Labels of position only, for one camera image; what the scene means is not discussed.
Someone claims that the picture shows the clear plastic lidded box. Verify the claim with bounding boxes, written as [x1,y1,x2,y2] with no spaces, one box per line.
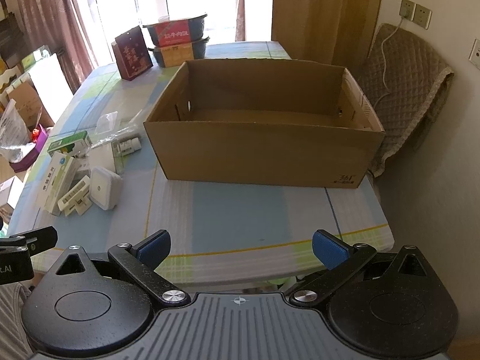
[95,111,120,135]

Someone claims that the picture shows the purple box on floor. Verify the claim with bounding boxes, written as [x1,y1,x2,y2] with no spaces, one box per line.
[9,124,48,173]

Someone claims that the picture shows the pink brown curtain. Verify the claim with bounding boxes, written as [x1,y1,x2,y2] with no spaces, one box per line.
[17,0,98,93]

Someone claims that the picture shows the white wall outlet plate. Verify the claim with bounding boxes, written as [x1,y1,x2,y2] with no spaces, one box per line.
[469,38,480,69]

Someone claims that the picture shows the double wall socket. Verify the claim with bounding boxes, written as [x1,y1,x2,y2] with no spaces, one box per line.
[399,0,432,29]

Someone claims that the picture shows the dark red gift box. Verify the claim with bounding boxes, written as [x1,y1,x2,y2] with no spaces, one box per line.
[112,26,153,81]

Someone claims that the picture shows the checked plastic tablecloth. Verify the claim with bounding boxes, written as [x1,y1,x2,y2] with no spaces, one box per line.
[6,40,395,284]

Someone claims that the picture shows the green white spray box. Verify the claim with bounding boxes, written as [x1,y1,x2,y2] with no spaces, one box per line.
[47,131,92,158]

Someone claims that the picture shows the brown quilted cover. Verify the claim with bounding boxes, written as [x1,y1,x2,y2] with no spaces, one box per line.
[355,23,454,178]

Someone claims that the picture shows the cream plastic hair clip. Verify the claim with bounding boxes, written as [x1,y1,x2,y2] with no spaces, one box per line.
[57,175,92,216]

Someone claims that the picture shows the brown wooden door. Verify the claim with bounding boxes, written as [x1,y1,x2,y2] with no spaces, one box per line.
[272,0,381,72]

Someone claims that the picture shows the red label food bowl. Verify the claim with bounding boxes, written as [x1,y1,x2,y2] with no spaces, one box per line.
[144,14,208,47]

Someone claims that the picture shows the long plastic item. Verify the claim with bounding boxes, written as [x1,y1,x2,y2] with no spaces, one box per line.
[90,124,144,149]

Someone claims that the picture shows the white parrot ointment box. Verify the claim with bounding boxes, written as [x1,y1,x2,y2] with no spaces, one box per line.
[86,141,125,175]

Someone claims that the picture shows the cardboard boxes on floor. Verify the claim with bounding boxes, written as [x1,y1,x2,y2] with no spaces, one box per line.
[1,82,55,130]

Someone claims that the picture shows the white mecobalamin medicine box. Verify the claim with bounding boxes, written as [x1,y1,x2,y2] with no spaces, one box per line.
[36,152,80,215]

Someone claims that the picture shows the brown cardboard box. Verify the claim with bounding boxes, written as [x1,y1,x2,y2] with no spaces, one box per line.
[144,58,385,189]

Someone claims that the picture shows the orange label food bowl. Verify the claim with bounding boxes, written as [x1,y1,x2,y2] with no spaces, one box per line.
[149,37,210,68]

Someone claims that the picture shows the white square night light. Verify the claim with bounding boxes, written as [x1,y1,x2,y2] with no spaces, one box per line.
[89,166,123,211]

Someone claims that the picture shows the white power cable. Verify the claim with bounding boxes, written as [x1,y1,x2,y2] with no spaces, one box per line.
[371,12,408,111]

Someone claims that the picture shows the small white pill bottle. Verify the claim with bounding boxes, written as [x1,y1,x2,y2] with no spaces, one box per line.
[119,137,142,156]

